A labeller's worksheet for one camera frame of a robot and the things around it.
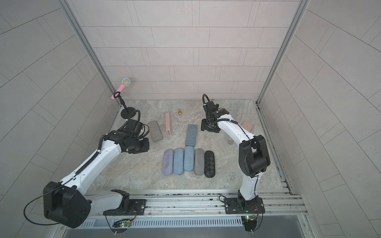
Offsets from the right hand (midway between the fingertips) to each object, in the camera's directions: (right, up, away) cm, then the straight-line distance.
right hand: (206, 127), depth 91 cm
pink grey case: (-25, +2, +5) cm, 25 cm away
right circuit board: (+19, -42, -23) cm, 52 cm away
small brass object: (-19, +10, +18) cm, 28 cm away
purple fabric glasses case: (-22, -19, -8) cm, 30 cm away
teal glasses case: (-9, -6, +4) cm, 12 cm away
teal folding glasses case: (+15, -8, -1) cm, 17 cm away
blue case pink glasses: (-11, -18, -6) cm, 21 cm away
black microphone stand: (-58, +9, +17) cm, 61 cm away
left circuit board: (-38, -40, -26) cm, 61 cm away
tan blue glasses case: (-17, -19, -7) cm, 26 cm away
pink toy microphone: (-50, +28, 0) cm, 58 cm away
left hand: (-31, -9, -10) cm, 34 cm away
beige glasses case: (-5, -19, -8) cm, 21 cm away
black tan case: (+1, -20, -9) cm, 22 cm away
